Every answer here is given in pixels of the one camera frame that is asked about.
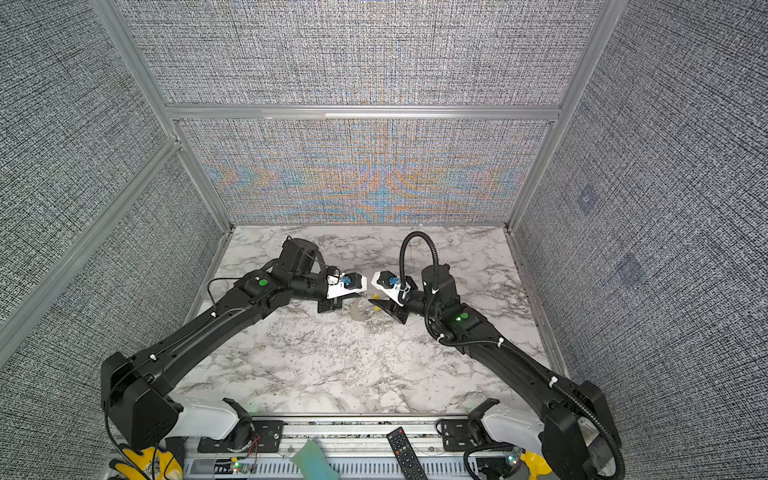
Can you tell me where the yellow capped key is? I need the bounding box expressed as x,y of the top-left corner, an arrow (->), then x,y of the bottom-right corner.
367,294 -> 386,311

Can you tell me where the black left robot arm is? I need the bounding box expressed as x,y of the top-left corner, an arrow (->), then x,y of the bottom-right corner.
101,237 -> 368,452

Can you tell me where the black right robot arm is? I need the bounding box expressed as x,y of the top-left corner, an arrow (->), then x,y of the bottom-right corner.
374,231 -> 626,479

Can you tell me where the black remote control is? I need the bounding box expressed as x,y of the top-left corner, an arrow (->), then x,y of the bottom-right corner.
386,427 -> 427,480

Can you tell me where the yellow black work glove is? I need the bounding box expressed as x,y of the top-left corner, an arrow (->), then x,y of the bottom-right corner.
109,445 -> 184,480

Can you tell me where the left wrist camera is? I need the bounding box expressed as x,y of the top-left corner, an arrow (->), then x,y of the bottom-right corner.
326,272 -> 368,299

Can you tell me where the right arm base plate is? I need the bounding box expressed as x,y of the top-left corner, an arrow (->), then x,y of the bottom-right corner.
435,418 -> 486,452

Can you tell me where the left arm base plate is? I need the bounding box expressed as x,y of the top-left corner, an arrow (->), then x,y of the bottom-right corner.
197,419 -> 285,456

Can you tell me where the grey cable duct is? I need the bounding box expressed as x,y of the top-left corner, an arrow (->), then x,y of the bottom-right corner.
183,457 -> 471,479

